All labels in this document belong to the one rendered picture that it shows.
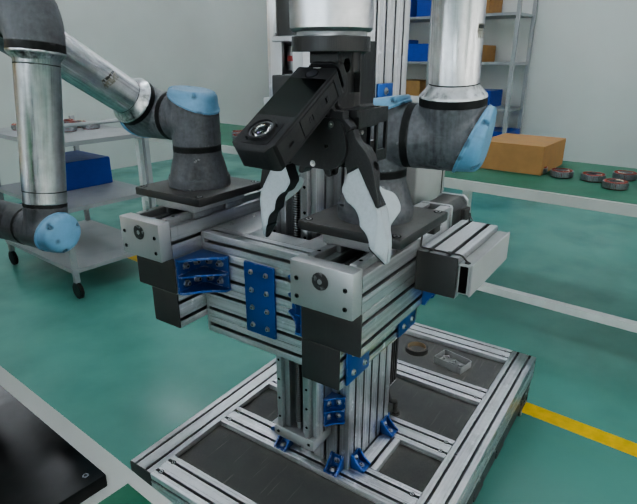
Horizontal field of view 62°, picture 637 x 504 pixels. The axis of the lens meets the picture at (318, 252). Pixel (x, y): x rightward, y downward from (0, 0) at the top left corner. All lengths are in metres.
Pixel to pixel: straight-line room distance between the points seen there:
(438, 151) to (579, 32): 5.96
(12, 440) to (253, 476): 0.82
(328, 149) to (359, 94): 0.07
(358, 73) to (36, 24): 0.66
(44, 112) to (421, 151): 0.66
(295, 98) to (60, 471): 0.66
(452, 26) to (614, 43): 5.89
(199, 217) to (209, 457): 0.77
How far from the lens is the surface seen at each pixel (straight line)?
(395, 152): 0.97
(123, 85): 1.32
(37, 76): 1.05
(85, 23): 7.05
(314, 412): 1.47
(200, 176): 1.30
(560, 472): 2.12
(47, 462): 0.93
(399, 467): 1.68
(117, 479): 0.90
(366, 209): 0.48
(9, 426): 1.03
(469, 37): 0.93
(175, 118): 1.30
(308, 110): 0.45
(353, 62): 0.52
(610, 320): 2.81
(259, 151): 0.42
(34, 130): 1.05
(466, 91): 0.93
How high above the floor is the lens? 1.34
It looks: 20 degrees down
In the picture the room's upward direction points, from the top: straight up
